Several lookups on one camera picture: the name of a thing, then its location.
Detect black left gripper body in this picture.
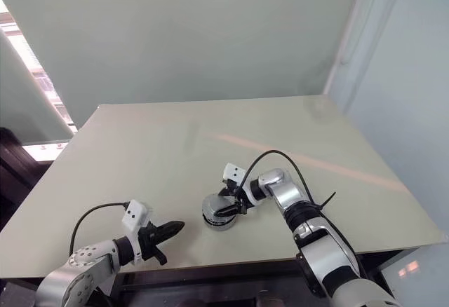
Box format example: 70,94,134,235
138,222,167,266

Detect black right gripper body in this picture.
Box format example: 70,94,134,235
223,179,248,215

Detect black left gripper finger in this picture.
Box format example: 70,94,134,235
156,220,187,234
156,227,184,245

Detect ribbed silver motor lid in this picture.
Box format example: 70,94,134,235
202,193,240,222

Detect black zip tie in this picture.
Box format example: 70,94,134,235
314,191,337,213

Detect dark wooden cabinet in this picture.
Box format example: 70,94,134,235
0,126,53,224

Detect translucent roller blind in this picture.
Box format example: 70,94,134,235
0,29,76,145

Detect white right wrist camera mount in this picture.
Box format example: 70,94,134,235
222,162,256,205

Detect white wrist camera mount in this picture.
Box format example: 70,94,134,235
222,162,256,205
121,199,154,264

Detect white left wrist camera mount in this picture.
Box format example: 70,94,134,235
121,199,154,264

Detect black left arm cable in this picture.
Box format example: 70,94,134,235
69,201,129,255

